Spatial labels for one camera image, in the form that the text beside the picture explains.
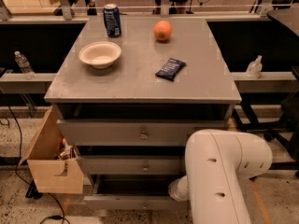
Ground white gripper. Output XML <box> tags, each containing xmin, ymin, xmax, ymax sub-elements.
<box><xmin>168</xmin><ymin>178</ymin><xmax>189</xmax><ymax>202</ymax></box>

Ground grey bottom drawer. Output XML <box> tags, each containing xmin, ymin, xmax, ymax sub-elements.
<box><xmin>84</xmin><ymin>175</ymin><xmax>190</xmax><ymax>210</ymax></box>

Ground grey drawer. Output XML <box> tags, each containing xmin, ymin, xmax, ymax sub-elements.
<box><xmin>84</xmin><ymin>175</ymin><xmax>190</xmax><ymax>210</ymax></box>
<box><xmin>57</xmin><ymin>119</ymin><xmax>228</xmax><ymax>147</ymax></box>
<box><xmin>77</xmin><ymin>156</ymin><xmax>185</xmax><ymax>175</ymax></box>

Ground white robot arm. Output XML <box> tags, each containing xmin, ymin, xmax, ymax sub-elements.
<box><xmin>168</xmin><ymin>129</ymin><xmax>272</xmax><ymax>224</ymax></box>

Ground grey middle drawer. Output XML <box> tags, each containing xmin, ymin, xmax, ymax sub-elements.
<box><xmin>77</xmin><ymin>156</ymin><xmax>185</xmax><ymax>175</ymax></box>

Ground grey drawer cabinet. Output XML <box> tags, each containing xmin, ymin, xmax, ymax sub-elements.
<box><xmin>43</xmin><ymin>15</ymin><xmax>242</xmax><ymax>211</ymax></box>

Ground grey top drawer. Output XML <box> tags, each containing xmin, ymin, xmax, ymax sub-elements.
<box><xmin>57</xmin><ymin>119</ymin><xmax>228</xmax><ymax>147</ymax></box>

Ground items inside cardboard box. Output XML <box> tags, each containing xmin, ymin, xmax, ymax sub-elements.
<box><xmin>57</xmin><ymin>139</ymin><xmax>75</xmax><ymax>160</ymax></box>

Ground black office chair base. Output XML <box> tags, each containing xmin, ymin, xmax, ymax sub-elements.
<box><xmin>233</xmin><ymin>94</ymin><xmax>299</xmax><ymax>176</ymax></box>

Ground dark blue snack bag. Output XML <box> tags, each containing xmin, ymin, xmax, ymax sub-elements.
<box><xmin>155</xmin><ymin>58</ymin><xmax>186</xmax><ymax>81</ymax></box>

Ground cardboard box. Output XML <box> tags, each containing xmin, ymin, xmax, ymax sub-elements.
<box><xmin>19</xmin><ymin>107</ymin><xmax>84</xmax><ymax>194</ymax></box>

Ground clear sanitizer pump bottle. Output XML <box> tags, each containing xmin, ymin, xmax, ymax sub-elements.
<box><xmin>246</xmin><ymin>55</ymin><xmax>263</xmax><ymax>79</ymax></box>

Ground white paper bowl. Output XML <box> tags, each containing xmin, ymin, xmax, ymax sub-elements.
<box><xmin>79</xmin><ymin>41</ymin><xmax>121</xmax><ymax>69</ymax></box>

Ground orange fruit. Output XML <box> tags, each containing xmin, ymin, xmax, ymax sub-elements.
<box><xmin>153</xmin><ymin>21</ymin><xmax>172</xmax><ymax>41</ymax></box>

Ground blue soda can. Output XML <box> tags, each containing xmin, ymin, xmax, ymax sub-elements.
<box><xmin>103</xmin><ymin>4</ymin><xmax>121</xmax><ymax>37</ymax></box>

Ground clear water bottle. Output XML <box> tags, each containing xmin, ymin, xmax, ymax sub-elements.
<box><xmin>14</xmin><ymin>51</ymin><xmax>36</xmax><ymax>80</ymax></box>

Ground black floor cable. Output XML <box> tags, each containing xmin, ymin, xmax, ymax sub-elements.
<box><xmin>7</xmin><ymin>105</ymin><xmax>71</xmax><ymax>224</ymax></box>

